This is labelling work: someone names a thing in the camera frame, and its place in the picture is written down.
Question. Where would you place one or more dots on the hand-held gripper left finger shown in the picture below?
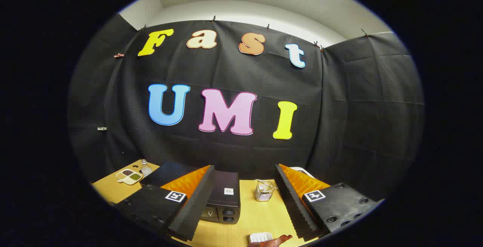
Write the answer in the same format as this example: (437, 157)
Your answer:
(196, 201)

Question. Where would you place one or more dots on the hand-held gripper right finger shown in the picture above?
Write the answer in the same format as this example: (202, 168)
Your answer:
(292, 201)

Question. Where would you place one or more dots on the black toaster oven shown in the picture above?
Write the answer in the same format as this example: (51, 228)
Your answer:
(222, 203)

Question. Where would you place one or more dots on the white slot toaster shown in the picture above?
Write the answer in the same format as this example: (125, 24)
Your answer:
(302, 169)

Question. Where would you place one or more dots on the small white ribbed tray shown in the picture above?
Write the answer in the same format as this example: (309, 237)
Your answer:
(260, 236)

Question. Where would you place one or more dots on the small clear bottle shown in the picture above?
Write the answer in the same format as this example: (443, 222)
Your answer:
(146, 169)

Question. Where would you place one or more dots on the cream sectioned snack plate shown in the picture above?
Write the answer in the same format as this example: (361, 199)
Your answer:
(129, 177)

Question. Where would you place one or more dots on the black backdrop cloth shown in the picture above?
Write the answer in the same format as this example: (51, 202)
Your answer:
(264, 77)

